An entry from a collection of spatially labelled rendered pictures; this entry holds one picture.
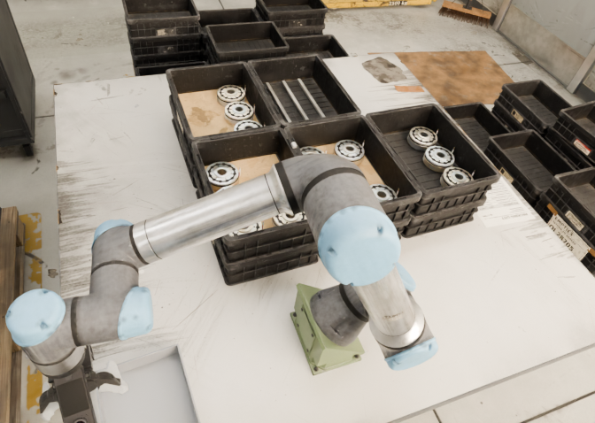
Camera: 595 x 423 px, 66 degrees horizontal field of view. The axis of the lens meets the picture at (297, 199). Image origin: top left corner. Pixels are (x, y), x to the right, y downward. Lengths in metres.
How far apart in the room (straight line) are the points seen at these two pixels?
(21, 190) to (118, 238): 1.95
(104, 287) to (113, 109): 1.27
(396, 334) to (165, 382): 0.59
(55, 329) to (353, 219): 0.45
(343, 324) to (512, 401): 1.26
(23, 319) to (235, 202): 0.34
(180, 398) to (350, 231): 0.73
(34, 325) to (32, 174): 2.12
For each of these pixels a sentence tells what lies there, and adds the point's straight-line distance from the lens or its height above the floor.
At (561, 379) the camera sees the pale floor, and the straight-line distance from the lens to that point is 2.44.
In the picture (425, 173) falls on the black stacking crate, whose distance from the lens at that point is 1.62.
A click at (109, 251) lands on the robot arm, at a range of 0.82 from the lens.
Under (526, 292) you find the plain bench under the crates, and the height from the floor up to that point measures 0.70.
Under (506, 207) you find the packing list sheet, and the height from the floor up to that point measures 0.70.
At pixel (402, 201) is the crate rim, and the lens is 1.35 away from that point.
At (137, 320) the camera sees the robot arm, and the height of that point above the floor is 1.21.
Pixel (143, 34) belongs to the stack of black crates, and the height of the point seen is 0.50.
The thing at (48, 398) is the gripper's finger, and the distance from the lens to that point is 0.97.
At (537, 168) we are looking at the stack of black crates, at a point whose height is 0.38.
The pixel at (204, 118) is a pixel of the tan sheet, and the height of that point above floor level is 0.83.
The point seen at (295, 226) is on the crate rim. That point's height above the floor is 0.93.
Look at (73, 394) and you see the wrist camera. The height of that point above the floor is 1.05.
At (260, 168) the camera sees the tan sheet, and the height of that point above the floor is 0.83.
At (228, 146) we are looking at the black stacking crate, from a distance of 1.46.
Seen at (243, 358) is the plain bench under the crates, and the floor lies 0.70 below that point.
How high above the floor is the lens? 1.86
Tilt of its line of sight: 47 degrees down
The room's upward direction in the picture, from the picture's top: 10 degrees clockwise
